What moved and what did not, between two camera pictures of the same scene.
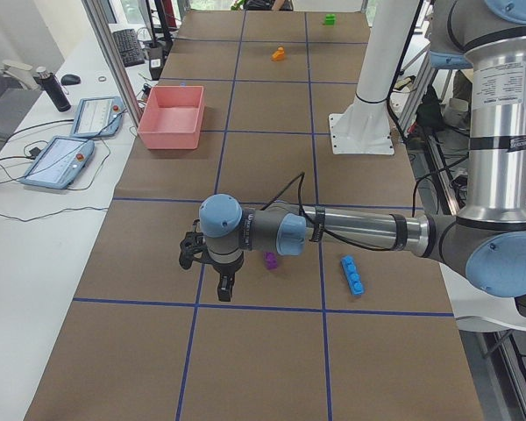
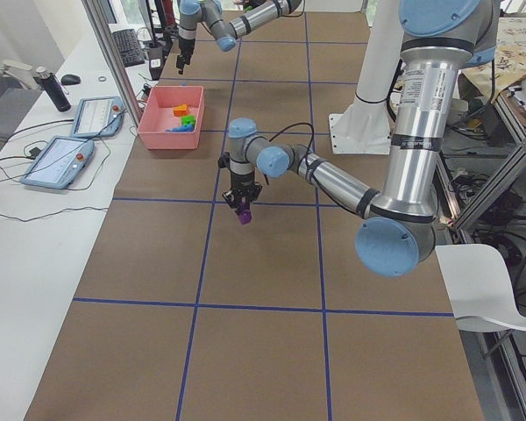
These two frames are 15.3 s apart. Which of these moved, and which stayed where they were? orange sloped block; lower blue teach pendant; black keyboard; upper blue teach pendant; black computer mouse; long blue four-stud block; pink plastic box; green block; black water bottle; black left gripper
Moved: long blue four-stud block; black left gripper; orange sloped block; green block
Stayed: pink plastic box; black keyboard; upper blue teach pendant; black water bottle; lower blue teach pendant; black computer mouse
